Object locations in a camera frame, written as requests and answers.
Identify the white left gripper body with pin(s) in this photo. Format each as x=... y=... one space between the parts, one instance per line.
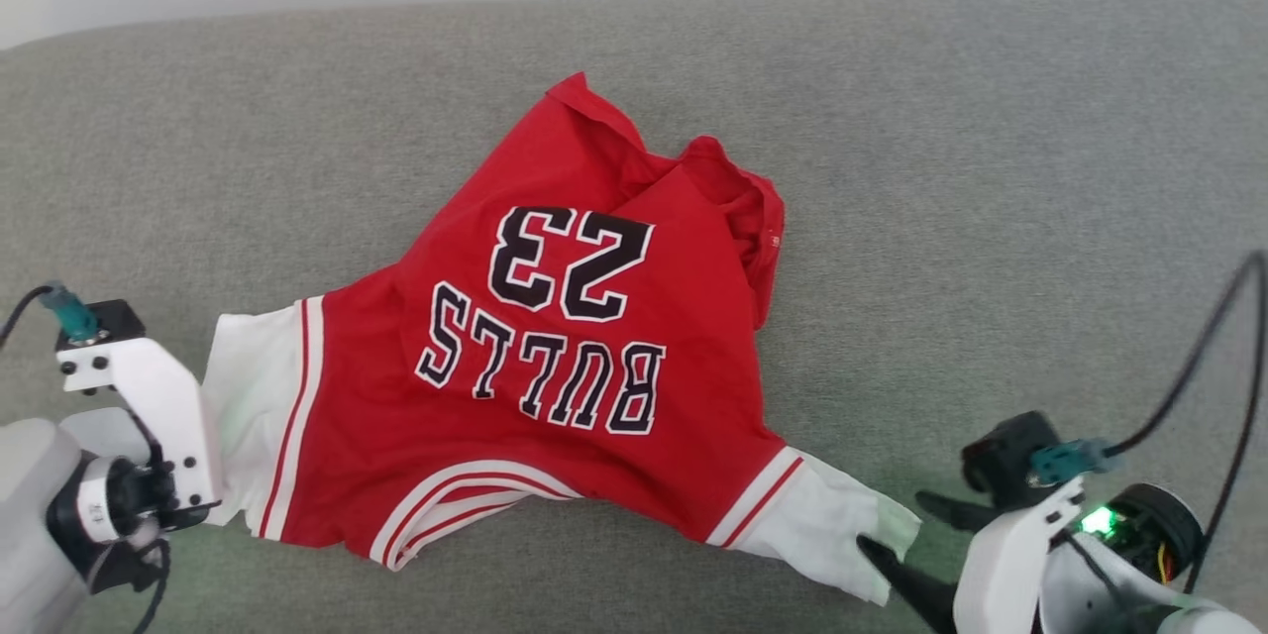
x=173 y=426

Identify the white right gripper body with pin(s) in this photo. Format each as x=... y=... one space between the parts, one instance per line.
x=1005 y=565

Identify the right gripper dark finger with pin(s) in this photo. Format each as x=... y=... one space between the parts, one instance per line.
x=916 y=580
x=961 y=512

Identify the red Bulls 23 jersey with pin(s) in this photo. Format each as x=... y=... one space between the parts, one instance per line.
x=555 y=357

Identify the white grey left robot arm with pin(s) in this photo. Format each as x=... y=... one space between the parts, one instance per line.
x=40 y=515

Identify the grey fabric sofa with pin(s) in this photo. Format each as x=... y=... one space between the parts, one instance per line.
x=941 y=168

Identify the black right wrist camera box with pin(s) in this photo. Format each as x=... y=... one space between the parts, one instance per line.
x=1001 y=456

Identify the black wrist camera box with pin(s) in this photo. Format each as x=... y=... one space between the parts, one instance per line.
x=1001 y=456
x=117 y=320

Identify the teal right camera connector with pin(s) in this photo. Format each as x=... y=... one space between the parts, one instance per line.
x=1065 y=462

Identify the teal camera connector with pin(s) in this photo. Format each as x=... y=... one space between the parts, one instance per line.
x=1065 y=462
x=74 y=315

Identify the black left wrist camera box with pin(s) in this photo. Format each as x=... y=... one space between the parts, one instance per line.
x=117 y=320

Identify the teal left camera connector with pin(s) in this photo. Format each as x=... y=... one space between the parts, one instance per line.
x=74 y=315

